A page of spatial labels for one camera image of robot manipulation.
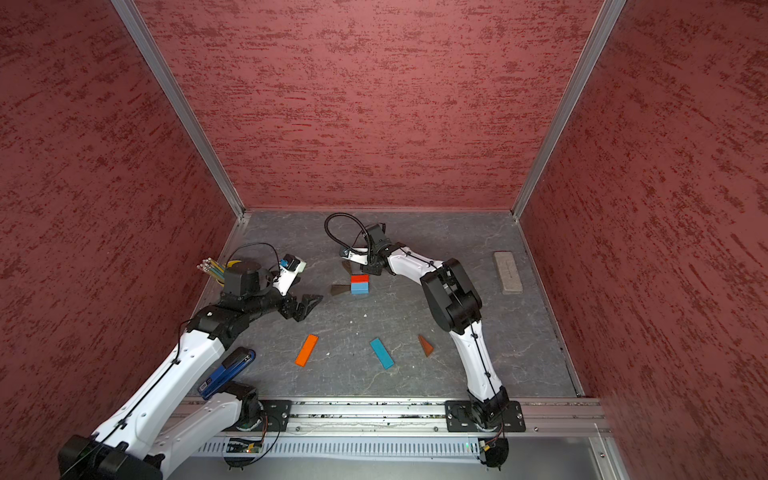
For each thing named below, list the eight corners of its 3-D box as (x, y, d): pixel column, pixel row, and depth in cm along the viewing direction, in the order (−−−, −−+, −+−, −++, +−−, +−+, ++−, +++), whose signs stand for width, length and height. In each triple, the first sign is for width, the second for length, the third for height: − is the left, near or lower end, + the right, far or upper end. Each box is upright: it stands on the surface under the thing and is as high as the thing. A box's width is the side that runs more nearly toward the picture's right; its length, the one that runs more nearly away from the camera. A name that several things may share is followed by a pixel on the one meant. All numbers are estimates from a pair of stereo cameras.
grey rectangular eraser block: (503, 294, 99) (505, 290, 97) (492, 256, 109) (495, 251, 107) (522, 294, 99) (525, 290, 97) (510, 256, 109) (512, 251, 107)
